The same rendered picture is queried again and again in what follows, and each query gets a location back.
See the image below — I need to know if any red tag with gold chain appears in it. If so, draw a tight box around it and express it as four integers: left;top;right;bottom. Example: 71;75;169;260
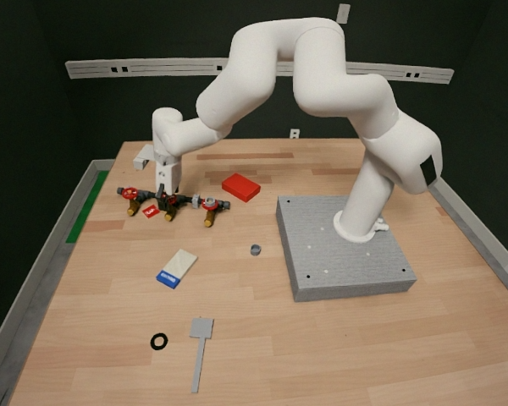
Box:
143;205;160;218

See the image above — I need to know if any small grey cylindrical cap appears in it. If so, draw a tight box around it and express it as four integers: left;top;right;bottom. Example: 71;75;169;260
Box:
251;244;261;256

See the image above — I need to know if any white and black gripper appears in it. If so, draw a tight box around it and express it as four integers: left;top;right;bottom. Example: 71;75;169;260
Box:
156;158;182;211

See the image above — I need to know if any black rubber o-ring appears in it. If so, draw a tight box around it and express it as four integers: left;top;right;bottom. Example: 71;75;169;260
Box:
150;332;168;350

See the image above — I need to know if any black pipe with grey tee fittings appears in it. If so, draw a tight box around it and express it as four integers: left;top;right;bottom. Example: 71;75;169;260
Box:
117;186;230;227

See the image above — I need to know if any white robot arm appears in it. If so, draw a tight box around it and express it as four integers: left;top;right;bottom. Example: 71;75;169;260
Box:
133;18;443;244

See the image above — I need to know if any red rectangular block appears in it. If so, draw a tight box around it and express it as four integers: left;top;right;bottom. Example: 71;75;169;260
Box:
222;173;261;203

